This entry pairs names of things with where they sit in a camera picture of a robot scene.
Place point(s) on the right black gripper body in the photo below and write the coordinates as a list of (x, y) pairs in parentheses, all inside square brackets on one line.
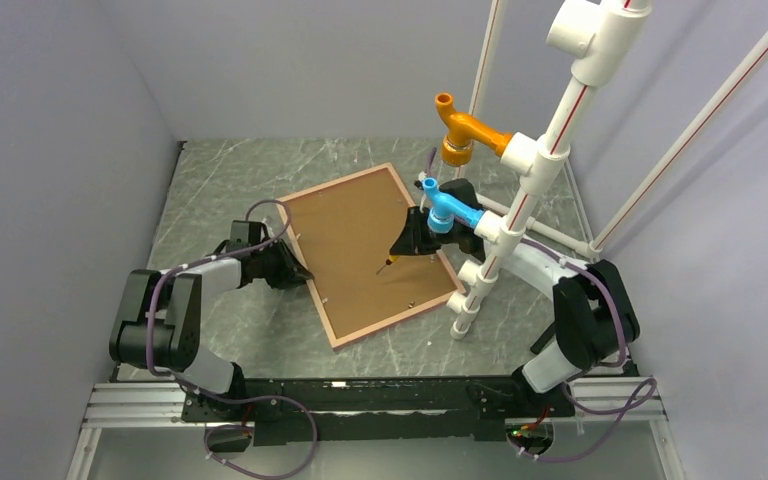
[(456, 226)]

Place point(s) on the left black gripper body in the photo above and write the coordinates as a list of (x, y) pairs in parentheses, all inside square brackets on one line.
[(259, 256)]

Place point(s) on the pink picture frame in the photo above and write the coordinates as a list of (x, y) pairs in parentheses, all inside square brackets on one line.
[(341, 231)]

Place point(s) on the orange handled screwdriver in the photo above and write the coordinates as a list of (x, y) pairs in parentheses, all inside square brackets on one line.
[(387, 264)]

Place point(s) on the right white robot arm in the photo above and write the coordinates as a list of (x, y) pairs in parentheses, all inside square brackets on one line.
[(594, 321)]

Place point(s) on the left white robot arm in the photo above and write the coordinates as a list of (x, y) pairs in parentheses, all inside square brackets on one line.
[(158, 322)]

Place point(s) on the blue pipe fitting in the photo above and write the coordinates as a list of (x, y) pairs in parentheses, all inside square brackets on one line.
[(446, 209)]

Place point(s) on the orange pipe fitting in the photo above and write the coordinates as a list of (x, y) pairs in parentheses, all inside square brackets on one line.
[(463, 131)]

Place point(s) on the black flat bar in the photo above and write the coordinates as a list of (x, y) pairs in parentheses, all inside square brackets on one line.
[(543, 340)]

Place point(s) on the white pvc pipe stand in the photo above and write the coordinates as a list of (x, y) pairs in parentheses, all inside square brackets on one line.
[(597, 36)]

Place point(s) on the white diagonal pipe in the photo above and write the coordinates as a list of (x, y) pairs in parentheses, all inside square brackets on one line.
[(740, 75)]

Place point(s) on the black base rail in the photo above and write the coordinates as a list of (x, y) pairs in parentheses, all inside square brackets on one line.
[(482, 408)]

